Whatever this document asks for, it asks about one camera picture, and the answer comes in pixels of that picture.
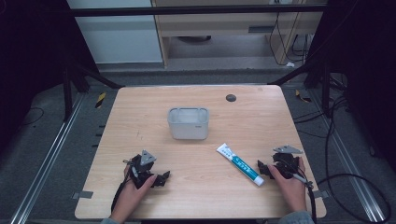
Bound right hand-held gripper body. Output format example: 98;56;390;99
272;144;304;180

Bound white cabinet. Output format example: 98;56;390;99
66;0;163;65

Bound person's right hand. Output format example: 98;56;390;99
267;157;308;215

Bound aluminium floor rail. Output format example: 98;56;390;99
9;92;87;224
309;88;388;224

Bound black metal stand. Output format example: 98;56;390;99
61;58;125;123
266;60;332;117

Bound black cables under desk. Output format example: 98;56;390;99
268;11;309;67

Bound person's left hand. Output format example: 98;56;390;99
109;165;159;224

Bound white and teal toothpaste tube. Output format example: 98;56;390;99
216;142;266;188

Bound grey tape piece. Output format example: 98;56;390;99
71;189;94;201
312;189;331;200

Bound black curtain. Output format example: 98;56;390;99
0;0;100;157
303;0;396;175

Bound black horizontal frame bar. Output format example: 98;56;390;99
68;3;329;19

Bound light wooden desk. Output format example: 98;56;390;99
150;0;329;68

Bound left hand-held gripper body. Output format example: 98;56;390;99
122;149;157;189

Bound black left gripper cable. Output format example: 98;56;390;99
110;159;134;213

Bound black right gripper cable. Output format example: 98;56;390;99
291;172;318;224

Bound thick black looped floor cable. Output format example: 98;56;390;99
317;94;392;224

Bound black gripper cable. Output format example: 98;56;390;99
291;172;318;224
110;159;134;213

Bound white plastic container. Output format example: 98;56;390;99
166;106;210;141

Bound thin black floor cables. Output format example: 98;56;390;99
292;96;348;140

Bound thin black floor cable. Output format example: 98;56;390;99
20;106;45;128

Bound yellow and black tape strip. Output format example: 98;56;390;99
94;91;107;109
294;89;313;104

